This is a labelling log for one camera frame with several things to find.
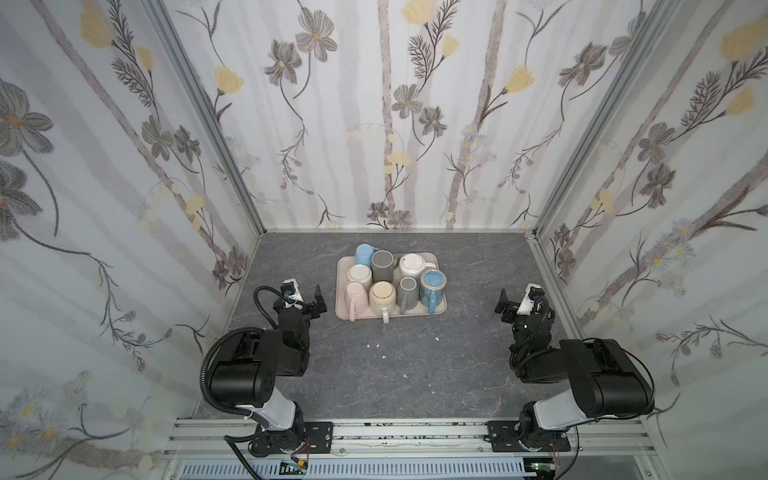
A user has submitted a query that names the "cream speckled mug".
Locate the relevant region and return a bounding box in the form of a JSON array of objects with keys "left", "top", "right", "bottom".
[{"left": 369, "top": 282, "right": 397, "bottom": 324}]

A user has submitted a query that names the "blue butterfly mug yellow inside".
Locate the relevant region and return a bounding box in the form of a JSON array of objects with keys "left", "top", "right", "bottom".
[{"left": 419, "top": 268, "right": 447, "bottom": 315}]

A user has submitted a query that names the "small grey mug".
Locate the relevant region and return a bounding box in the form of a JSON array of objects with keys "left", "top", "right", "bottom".
[{"left": 397, "top": 276, "right": 420, "bottom": 314}]

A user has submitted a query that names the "pink mug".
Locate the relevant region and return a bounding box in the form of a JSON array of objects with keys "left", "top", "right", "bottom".
[{"left": 345, "top": 281, "right": 369, "bottom": 322}]

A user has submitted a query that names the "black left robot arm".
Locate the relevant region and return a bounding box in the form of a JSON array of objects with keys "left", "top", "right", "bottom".
[{"left": 199, "top": 280, "right": 327, "bottom": 457}]

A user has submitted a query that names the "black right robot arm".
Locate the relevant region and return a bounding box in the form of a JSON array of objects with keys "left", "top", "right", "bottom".
[{"left": 494, "top": 284, "right": 655, "bottom": 451}]

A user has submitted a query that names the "small cream white mug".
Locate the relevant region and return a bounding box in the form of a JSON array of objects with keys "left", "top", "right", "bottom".
[{"left": 347, "top": 264, "right": 373, "bottom": 291}]

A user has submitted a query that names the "light blue mug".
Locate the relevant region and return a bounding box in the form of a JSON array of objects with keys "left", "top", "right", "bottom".
[{"left": 354, "top": 243, "right": 378, "bottom": 268}]

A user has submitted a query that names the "tall grey mug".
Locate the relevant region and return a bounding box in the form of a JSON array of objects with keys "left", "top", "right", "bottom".
[{"left": 371, "top": 250, "right": 395, "bottom": 283}]

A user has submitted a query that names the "white round mug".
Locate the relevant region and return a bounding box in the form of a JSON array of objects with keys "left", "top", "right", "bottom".
[{"left": 398, "top": 253, "right": 437, "bottom": 280}]

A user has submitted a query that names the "beige plastic tray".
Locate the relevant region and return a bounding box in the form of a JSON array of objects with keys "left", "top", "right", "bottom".
[{"left": 334, "top": 252, "right": 448, "bottom": 321}]

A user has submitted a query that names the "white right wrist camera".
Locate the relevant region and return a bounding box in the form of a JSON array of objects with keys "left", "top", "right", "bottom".
[{"left": 516, "top": 283, "right": 545, "bottom": 316}]

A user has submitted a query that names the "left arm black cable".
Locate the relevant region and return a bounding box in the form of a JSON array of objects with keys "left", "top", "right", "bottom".
[{"left": 252, "top": 284, "right": 289, "bottom": 330}]

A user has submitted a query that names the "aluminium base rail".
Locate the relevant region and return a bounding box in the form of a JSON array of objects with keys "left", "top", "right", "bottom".
[{"left": 161, "top": 418, "right": 669, "bottom": 479}]

